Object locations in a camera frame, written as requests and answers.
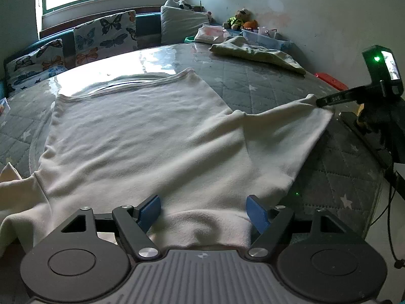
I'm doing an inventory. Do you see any yellow-green patterned garment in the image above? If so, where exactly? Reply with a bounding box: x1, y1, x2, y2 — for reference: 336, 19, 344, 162
209, 36, 306, 75

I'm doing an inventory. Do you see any translucent storage bin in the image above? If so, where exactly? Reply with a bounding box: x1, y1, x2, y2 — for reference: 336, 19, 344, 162
242, 30, 292, 52

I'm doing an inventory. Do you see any butterfly print cushion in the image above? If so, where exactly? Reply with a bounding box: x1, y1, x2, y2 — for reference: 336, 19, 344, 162
73, 10, 138, 66
6, 39, 67, 96

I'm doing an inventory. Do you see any red plastic box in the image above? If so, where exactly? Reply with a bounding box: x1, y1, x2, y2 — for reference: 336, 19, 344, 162
315, 72, 349, 91

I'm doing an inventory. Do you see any grey quilted star table cover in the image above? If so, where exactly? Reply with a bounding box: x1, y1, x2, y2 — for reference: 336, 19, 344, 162
1, 43, 382, 236

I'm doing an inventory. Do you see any black cable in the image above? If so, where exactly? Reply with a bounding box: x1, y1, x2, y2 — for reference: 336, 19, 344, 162
370, 170, 405, 270

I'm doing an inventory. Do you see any black camera box green light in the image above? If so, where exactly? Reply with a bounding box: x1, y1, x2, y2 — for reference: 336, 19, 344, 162
362, 45, 404, 98

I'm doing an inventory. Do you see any black round glass hotplate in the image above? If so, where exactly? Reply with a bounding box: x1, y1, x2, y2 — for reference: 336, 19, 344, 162
58, 72, 172, 97

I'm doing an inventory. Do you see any grey plain pillow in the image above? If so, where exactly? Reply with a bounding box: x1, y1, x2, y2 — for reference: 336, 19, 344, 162
161, 0, 209, 45

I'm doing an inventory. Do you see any left butterfly print cushion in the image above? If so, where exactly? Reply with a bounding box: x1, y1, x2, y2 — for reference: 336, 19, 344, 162
6, 39, 67, 96

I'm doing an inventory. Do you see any cream white sweatshirt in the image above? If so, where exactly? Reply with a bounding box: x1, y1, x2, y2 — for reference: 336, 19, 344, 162
1, 69, 333, 250

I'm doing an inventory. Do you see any green plastic bowl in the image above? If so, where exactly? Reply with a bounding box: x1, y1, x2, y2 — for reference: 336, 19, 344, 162
184, 36, 195, 43

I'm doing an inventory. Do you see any right butterfly print cushion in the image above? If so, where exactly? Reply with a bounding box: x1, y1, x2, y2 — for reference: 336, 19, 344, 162
73, 10, 138, 66

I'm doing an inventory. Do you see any teddy bear toy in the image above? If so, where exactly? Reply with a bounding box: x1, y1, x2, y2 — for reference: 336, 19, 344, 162
222, 9, 258, 31

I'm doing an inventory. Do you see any clear plastic box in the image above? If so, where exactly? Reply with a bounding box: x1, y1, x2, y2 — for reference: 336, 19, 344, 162
0, 98, 10, 117

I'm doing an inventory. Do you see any blue sofa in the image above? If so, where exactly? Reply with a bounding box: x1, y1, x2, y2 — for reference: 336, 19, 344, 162
0, 12, 197, 99

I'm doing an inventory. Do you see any pink white bag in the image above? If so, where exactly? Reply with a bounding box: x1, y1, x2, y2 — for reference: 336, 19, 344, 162
194, 24, 231, 44

